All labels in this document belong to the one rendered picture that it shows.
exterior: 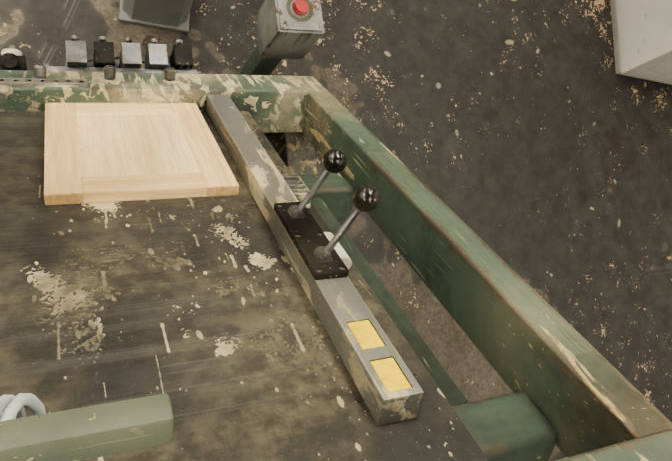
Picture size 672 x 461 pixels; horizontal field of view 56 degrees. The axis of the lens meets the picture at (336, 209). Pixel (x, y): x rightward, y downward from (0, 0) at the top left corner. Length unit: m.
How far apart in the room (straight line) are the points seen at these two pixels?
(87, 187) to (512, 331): 0.70
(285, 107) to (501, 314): 0.83
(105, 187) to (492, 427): 0.70
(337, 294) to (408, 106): 1.97
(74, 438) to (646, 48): 3.23
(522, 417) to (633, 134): 2.76
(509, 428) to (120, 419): 0.56
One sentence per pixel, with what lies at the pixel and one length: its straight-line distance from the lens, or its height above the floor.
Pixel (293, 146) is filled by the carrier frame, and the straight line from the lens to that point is 1.62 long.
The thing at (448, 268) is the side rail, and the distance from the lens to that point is 1.00.
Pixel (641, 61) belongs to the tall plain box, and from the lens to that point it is 3.41.
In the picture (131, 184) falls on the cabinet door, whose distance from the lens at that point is 1.11.
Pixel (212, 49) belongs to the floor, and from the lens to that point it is 2.53.
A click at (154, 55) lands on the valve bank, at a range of 1.65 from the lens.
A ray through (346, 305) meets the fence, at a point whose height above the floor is 1.52.
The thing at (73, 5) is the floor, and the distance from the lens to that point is 2.53.
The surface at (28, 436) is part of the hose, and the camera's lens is 0.37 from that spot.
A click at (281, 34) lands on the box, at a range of 1.58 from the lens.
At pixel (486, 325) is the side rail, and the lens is 0.94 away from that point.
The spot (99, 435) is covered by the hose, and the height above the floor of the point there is 1.91.
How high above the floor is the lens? 2.27
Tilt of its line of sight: 66 degrees down
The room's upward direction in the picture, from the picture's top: 66 degrees clockwise
